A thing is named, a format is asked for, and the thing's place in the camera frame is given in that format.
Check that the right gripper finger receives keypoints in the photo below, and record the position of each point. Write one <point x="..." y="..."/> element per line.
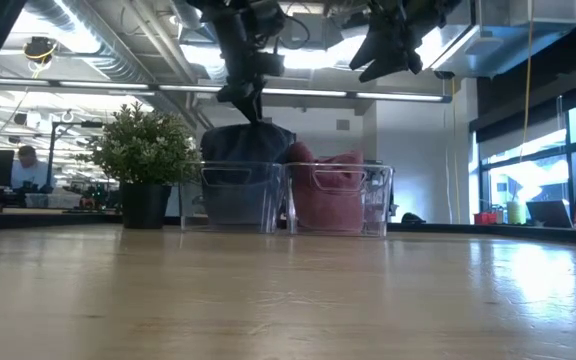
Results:
<point x="385" y="67"/>
<point x="372" y="52"/>

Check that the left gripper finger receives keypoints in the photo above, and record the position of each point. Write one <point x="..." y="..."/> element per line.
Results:
<point x="229" y="94"/>
<point x="253" y="105"/>

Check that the maroon red baseball cap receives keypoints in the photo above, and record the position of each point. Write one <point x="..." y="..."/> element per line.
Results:
<point x="328" y="205"/>

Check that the green potted plant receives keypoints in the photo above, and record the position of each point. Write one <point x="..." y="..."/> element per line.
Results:
<point x="143" y="150"/>

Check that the long ceiling light strip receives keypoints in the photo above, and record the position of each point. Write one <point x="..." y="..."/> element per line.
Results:
<point x="103" y="85"/>

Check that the clear plastic bin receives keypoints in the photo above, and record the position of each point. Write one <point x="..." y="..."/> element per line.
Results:
<point x="193" y="220"/>
<point x="380" y="215"/>

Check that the red box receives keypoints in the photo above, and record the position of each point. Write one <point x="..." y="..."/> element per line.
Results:
<point x="486" y="218"/>

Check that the yellow green cup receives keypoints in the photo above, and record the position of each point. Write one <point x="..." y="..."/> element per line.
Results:
<point x="516" y="213"/>

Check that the person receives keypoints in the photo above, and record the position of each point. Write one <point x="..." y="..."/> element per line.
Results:
<point x="29" y="170"/>

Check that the grey laptop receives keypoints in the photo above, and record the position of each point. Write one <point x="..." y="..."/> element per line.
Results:
<point x="550" y="214"/>

